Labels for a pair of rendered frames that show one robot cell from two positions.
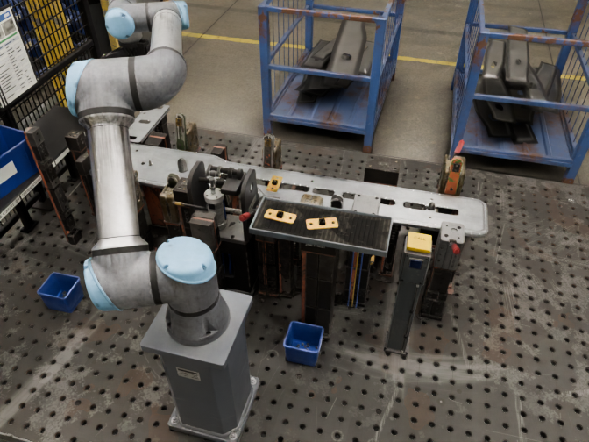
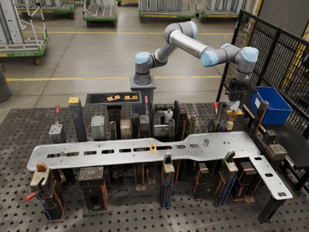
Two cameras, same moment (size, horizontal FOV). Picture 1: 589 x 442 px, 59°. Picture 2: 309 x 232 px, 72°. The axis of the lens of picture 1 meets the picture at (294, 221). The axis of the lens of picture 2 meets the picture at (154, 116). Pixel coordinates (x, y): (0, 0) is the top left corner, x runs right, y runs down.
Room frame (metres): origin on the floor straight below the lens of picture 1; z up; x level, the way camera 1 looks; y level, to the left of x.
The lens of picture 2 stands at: (2.25, -0.31, 1.96)
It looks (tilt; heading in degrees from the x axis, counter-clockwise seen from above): 38 degrees down; 156
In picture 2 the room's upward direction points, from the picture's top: 3 degrees clockwise
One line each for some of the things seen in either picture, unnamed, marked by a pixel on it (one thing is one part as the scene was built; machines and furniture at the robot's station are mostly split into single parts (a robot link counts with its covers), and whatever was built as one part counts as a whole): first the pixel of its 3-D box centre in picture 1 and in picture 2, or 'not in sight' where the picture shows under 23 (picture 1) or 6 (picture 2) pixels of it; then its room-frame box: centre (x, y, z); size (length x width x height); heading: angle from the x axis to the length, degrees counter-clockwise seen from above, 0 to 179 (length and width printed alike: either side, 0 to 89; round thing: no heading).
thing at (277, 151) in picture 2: not in sight; (267, 167); (1.72, 0.75, 0.88); 0.08 x 0.08 x 0.36; 76
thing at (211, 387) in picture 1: (208, 366); (142, 101); (0.76, 0.23, 0.90); 0.21 x 0.21 x 0.40; 75
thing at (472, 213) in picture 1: (280, 184); (150, 149); (1.41, 0.05, 1.00); 1.38 x 0.22 x 0.02; 76
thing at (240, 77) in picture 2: (129, 32); (243, 75); (1.52, 0.49, 1.49); 0.08 x 0.08 x 0.05
